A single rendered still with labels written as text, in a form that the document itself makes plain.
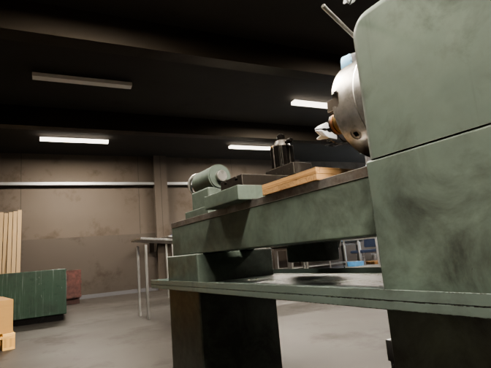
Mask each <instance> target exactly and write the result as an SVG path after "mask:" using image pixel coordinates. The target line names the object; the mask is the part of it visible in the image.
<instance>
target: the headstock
mask: <svg viewBox="0 0 491 368"><path fill-rule="evenodd" d="M354 49H355V54H356V60H357V69H358V75H359V84H360V90H361V95H362V105H363V110H364V116H365V125H366V131H367V136H368V146H369V151H370V160H374V159H377V158H380V157H384V156H388V155H390V154H393V153H397V152H400V151H403V150H407V149H409V148H413V147H416V146H420V145H423V144H426V143H429V142H433V141H436V140H439V139H443V138H445V137H450V136H452V135H455V134H459V133H462V132H465V131H469V130H471V129H476V128H478V127H481V126H486V125H488V124H491V0H380V1H378V2H377V3H376V4H374V5H373V6H372V7H370V8H369V9H367V10H366V11H365V12H363V13H362V15H361V16H360V17H359V19H358V21H357V23H356V25H355V27H354Z"/></svg>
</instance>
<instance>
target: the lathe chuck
mask: <svg viewBox="0 0 491 368"><path fill-rule="evenodd" d="M356 66H357V60H356V61H354V62H352V63H351V64H349V65H348V66H345V67H344V68H342V69H341V70H340V71H339V72H338V74H337V76H336V77H335V80H334V83H333V85H332V96H334V95H335V93H336V92H338V99H339V104H338V107H335V106H334V107H332V110H333V113H334V116H335V120H336V122H337V125H338V127H339V129H340V131H341V133H342V134H343V136H344V137H345V138H346V140H347V141H348V142H349V144H350V145H351V146H352V147H353V148H354V149H356V150H357V151H358V152H360V153H361V154H363V155H365V156H368V157H370V151H369V146H368V136H367V131H366V125H365V124H364V122H363V121H362V119H361V116H360V114H359V111H358V109H357V105H356V102H355V98H354V89H353V81H354V71H355V69H356ZM353 129H356V130H358V131H359V132H360V133H361V135H362V136H361V138H359V139H356V138H354V137H353V136H352V135H351V131H352V130H353Z"/></svg>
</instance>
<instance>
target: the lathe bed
mask: <svg viewBox="0 0 491 368"><path fill-rule="evenodd" d="M171 229H172V247H173V256H182V255H189V254H197V253H214V252H223V251H233V250H250V249H258V248H273V247H280V246H288V245H302V244H311V243H318V242H332V241H340V240H348V239H362V238H370V237H377V236H376V227H375V221H374V215H373V205H372V200H371V195H370V185H369V179H368V169H367V167H366V166H364V167H362V168H359V169H355V170H351V171H349V172H344V173H342V174H339V175H335V176H332V177H327V178H324V179H322V180H317V181H314V182H312V183H307V184H304V185H300V186H297V187H294V188H290V189H287V190H285V191H280V192H278V193H273V194H270V195H267V196H263V197H260V198H257V199H253V200H250V201H247V202H243V203H240V204H236V205H232V206H230V207H225V208H223V209H220V210H216V211H212V212H209V213H205V214H203V215H198V216H196V217H193V218H188V219H185V220H183V221H178V222H175V223H171Z"/></svg>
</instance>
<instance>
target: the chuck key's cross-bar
mask: <svg viewBox="0 0 491 368"><path fill-rule="evenodd" d="M321 8H322V9H323V10H324V11H325V12H326V13H327V14H328V15H329V16H330V17H331V18H332V19H333V20H334V21H335V22H336V23H338V24H339V25H340V26H341V27H342V28H343V29H344V30H345V31H346V32H347V33H348V34H349V35H350V36H351V37H352V38H354V32H353V31H351V30H350V29H349V28H348V27H347V26H346V25H345V24H344V23H343V22H342V21H341V20H340V19H339V18H338V17H337V16H336V15H335V14H334V13H333V12H332V11H331V10H330V9H329V8H328V7H327V6H326V5H325V4H323V5H322V6H321Z"/></svg>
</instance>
